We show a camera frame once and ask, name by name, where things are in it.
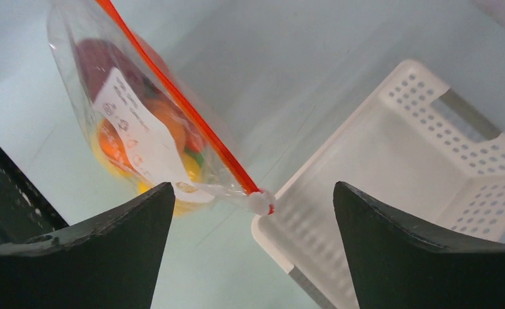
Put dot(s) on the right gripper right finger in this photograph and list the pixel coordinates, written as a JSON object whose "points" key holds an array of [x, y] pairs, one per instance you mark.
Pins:
{"points": [[398, 260]]}

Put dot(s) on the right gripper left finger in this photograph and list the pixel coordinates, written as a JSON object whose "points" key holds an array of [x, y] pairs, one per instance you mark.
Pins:
{"points": [[111, 260]]}

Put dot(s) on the orange fruit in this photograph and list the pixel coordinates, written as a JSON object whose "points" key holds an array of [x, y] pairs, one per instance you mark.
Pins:
{"points": [[113, 147]]}

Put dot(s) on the clear zip top bag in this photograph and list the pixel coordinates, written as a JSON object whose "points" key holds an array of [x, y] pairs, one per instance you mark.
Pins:
{"points": [[150, 146]]}

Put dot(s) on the light green pepper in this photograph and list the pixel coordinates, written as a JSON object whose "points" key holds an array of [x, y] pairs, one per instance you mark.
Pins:
{"points": [[197, 156]]}

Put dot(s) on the purple sweet potato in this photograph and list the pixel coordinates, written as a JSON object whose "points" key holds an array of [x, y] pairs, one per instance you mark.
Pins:
{"points": [[97, 57]]}

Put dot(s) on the red chili pepper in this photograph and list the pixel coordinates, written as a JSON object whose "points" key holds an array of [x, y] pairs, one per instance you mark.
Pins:
{"points": [[195, 142]]}

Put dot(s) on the white perforated plastic basket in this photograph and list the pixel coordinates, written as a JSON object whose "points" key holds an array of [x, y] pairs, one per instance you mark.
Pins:
{"points": [[413, 144]]}

